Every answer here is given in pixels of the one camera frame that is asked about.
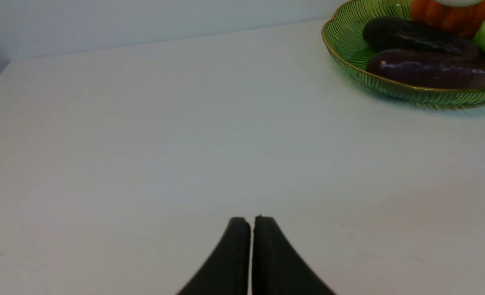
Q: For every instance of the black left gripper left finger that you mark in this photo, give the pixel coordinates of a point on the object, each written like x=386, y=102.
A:
x=226, y=270

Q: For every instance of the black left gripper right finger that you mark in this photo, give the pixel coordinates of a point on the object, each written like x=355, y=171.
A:
x=277, y=269

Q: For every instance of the white radish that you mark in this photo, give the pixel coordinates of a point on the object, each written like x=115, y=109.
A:
x=458, y=3

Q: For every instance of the long dark purple eggplant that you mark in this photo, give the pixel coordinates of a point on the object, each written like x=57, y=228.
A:
x=429, y=69

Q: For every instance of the green ribbed glass plate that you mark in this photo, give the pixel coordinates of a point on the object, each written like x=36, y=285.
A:
x=342, y=35

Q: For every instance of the short dark purple eggplant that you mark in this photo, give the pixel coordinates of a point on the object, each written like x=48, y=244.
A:
x=389, y=32

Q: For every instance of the orange pumpkin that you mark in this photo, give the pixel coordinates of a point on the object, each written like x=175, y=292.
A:
x=463, y=21

